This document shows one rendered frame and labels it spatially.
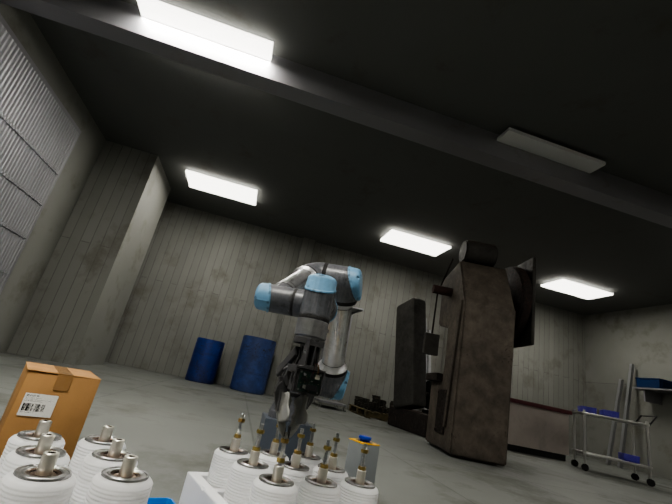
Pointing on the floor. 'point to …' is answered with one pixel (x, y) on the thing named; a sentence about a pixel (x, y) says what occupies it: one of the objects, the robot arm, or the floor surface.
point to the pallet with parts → (370, 408)
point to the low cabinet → (538, 429)
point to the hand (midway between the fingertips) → (286, 430)
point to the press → (478, 352)
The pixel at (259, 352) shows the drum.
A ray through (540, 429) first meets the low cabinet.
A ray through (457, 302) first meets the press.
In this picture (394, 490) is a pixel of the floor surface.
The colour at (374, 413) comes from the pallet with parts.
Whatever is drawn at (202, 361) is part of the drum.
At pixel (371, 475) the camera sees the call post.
